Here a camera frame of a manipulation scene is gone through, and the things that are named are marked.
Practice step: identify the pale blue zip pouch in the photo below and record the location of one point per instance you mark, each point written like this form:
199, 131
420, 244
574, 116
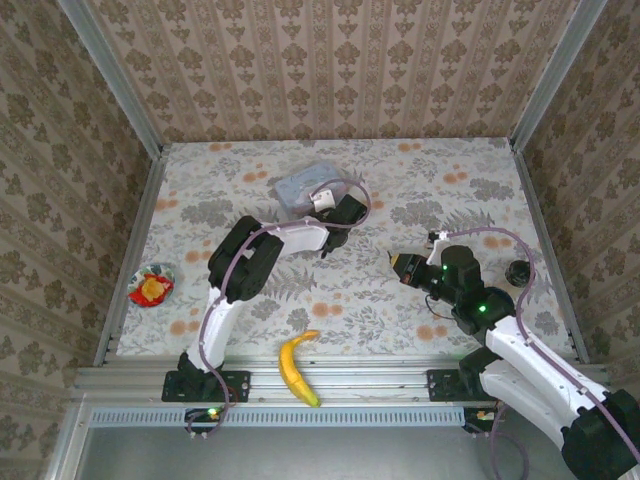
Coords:
300, 187

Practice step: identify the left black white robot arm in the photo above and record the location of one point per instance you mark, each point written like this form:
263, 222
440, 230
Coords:
245, 260

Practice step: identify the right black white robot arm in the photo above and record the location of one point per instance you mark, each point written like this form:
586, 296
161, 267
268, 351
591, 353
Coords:
540, 370

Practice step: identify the black round object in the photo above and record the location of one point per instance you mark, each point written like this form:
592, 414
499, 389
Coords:
518, 272

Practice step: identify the yellow banana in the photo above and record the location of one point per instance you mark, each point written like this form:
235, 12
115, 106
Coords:
290, 365

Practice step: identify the right controller board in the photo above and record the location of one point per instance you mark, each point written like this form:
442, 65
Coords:
480, 417

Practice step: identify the controller board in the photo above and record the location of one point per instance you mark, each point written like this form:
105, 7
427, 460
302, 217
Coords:
480, 417
202, 416

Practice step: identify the grey metal sheet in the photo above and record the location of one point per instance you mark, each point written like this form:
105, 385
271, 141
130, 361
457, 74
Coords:
325, 452

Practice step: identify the left controller board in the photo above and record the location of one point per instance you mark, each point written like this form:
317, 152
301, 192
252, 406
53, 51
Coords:
202, 416

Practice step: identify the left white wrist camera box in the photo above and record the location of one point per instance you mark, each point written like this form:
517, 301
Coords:
321, 200

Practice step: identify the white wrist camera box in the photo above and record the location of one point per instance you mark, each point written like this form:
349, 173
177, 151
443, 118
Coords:
321, 200
437, 245

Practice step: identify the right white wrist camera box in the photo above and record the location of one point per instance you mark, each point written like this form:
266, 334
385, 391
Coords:
437, 245

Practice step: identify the right aluminium side rail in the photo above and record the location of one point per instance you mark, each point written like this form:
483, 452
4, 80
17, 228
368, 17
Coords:
540, 210

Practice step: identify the aluminium side rail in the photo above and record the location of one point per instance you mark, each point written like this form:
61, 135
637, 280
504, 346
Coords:
145, 210
540, 210

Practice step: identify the aluminium front rail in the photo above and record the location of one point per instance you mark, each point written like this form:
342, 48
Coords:
360, 380

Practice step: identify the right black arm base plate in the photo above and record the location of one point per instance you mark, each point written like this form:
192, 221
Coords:
442, 387

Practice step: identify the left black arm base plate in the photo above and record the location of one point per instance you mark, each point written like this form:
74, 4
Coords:
235, 387

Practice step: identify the left aluminium side rail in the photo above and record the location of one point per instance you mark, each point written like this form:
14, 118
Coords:
145, 210

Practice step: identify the right aluminium corner post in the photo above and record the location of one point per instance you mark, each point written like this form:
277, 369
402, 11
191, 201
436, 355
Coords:
555, 75

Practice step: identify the aluminium corner post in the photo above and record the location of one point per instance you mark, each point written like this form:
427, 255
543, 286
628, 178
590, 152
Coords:
555, 75
115, 75

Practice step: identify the left aluminium corner post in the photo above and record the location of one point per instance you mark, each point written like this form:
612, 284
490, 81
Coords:
115, 75

